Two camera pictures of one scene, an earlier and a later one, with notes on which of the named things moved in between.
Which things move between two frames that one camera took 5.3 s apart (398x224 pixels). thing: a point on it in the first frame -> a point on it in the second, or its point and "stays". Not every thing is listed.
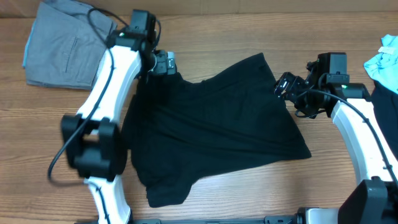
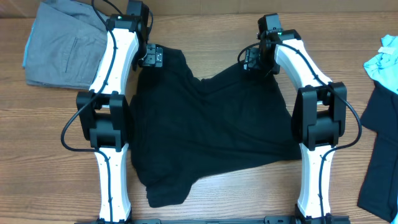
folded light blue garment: [27, 44] stays
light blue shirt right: [383, 68] stays
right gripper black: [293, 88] -> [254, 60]
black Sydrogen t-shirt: [226, 113] stays
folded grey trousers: [64, 45] stays
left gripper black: [161, 67] -> [154, 56]
